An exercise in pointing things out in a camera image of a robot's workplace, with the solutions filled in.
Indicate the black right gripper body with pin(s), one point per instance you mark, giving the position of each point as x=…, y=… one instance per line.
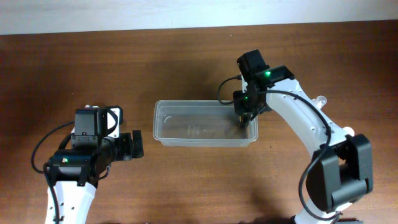
x=244, y=115

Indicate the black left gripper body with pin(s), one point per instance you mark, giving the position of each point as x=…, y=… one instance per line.
x=127, y=146

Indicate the white squeeze bottle clear cap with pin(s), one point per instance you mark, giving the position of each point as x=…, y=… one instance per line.
x=320, y=101

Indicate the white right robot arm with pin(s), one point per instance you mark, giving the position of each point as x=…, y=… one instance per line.
x=340, y=171

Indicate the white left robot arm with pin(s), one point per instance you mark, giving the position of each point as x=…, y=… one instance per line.
x=73, y=175

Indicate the clear plastic container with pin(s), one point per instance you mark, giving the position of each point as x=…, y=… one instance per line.
x=200, y=123

